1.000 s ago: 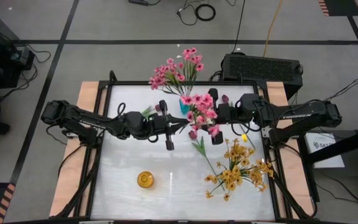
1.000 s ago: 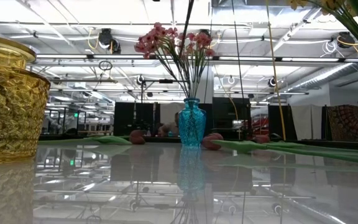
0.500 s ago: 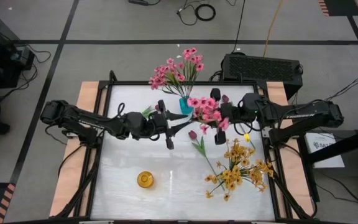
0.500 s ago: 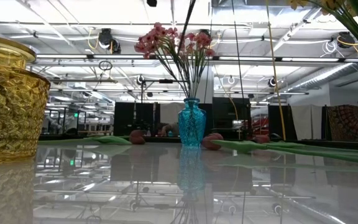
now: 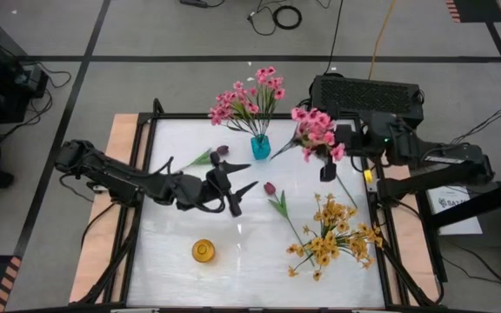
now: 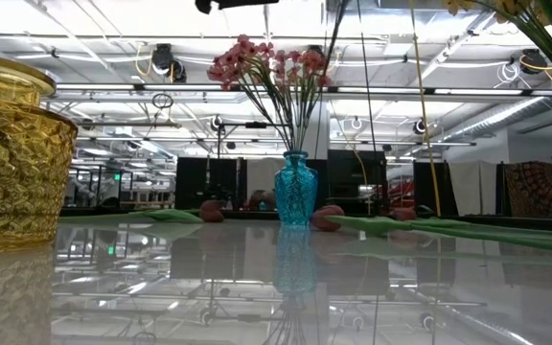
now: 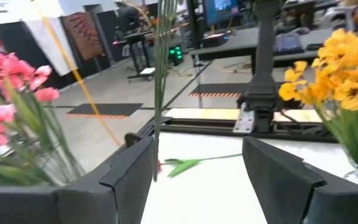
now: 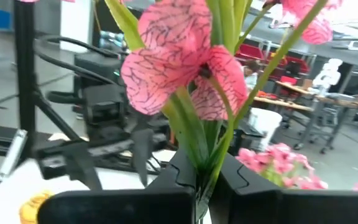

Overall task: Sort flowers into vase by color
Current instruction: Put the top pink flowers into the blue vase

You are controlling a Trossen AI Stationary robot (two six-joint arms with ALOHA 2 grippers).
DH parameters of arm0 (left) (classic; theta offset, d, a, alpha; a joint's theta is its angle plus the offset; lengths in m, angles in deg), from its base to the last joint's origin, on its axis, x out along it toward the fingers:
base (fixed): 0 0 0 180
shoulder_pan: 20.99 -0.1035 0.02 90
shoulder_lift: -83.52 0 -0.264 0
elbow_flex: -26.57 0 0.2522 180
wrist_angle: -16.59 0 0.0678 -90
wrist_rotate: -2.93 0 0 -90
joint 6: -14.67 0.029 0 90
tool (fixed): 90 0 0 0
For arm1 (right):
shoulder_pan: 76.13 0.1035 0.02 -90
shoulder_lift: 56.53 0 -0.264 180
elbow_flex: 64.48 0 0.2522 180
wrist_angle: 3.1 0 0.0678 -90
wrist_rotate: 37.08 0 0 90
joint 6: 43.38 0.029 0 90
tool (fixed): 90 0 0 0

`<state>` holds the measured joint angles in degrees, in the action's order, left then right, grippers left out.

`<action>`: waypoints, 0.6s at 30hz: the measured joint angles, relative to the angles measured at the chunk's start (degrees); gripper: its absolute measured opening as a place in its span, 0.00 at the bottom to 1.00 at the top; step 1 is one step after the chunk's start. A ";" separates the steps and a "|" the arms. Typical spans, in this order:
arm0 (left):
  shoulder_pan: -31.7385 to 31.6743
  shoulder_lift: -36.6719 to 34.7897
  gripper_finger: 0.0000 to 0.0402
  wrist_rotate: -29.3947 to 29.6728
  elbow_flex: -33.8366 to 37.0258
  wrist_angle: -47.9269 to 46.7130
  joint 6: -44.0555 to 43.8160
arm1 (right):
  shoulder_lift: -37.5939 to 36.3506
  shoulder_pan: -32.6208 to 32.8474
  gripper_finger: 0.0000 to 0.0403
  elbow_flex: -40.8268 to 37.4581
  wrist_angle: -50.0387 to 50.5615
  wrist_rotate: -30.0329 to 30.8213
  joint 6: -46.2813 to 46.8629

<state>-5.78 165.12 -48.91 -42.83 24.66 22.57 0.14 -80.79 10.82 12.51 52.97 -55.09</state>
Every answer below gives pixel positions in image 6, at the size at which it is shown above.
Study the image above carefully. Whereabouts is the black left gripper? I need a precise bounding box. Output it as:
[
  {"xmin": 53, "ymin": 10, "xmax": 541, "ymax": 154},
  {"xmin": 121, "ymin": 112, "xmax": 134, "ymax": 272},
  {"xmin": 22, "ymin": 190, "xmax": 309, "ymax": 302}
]
[{"xmin": 194, "ymin": 0, "xmax": 281, "ymax": 15}]

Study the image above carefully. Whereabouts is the blue glass vase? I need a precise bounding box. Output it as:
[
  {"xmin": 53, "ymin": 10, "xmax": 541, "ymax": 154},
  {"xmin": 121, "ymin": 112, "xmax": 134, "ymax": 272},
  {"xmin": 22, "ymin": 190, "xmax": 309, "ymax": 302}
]
[{"xmin": 274, "ymin": 150, "xmax": 319, "ymax": 227}]

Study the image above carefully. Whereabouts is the yellow glass vase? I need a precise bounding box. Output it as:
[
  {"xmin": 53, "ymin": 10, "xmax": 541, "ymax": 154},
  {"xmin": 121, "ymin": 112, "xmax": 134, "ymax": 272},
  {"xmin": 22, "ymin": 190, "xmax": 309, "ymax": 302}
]
[{"xmin": 0, "ymin": 53, "xmax": 80, "ymax": 254}]

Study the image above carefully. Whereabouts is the long ceiling light fixture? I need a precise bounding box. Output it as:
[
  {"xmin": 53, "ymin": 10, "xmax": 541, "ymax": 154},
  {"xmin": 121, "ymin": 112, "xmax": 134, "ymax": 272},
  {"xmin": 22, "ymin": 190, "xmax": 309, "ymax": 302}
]
[{"xmin": 55, "ymin": 82, "xmax": 552, "ymax": 98}]

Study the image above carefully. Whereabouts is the black partition panel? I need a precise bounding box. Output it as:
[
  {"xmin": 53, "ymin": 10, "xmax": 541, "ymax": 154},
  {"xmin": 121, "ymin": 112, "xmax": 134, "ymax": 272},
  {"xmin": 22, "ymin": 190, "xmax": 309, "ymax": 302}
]
[
  {"xmin": 174, "ymin": 156, "xmax": 239, "ymax": 211},
  {"xmin": 326, "ymin": 149, "xmax": 388, "ymax": 213},
  {"xmin": 412, "ymin": 160, "xmax": 459, "ymax": 218}
]

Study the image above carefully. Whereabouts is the white curtain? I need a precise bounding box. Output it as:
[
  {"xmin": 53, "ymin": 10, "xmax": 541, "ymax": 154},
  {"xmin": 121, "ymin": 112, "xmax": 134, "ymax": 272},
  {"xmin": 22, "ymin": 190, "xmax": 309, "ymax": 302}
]
[{"xmin": 448, "ymin": 160, "xmax": 503, "ymax": 218}]

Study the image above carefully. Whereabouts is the patterned red tapestry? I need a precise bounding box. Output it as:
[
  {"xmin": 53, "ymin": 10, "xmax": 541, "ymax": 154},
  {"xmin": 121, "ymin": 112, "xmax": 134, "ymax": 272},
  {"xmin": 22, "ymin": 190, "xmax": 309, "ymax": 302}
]
[{"xmin": 502, "ymin": 161, "xmax": 552, "ymax": 220}]

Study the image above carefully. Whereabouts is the hanging coiled black cable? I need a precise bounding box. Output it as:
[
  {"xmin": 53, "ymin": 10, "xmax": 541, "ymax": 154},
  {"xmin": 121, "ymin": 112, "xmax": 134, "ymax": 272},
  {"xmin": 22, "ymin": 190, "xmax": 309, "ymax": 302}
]
[{"xmin": 150, "ymin": 92, "xmax": 175, "ymax": 110}]

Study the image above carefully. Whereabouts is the yellow hanging cable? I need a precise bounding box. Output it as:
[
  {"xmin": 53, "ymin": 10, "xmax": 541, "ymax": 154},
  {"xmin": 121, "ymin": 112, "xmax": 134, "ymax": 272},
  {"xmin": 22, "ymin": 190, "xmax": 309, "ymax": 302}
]
[{"xmin": 408, "ymin": 0, "xmax": 443, "ymax": 218}]

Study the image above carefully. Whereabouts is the silver ventilation duct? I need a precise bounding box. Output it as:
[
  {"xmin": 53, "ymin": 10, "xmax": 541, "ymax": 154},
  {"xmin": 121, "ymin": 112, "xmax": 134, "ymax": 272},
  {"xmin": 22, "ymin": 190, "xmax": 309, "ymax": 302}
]
[{"xmin": 443, "ymin": 95, "xmax": 552, "ymax": 143}]

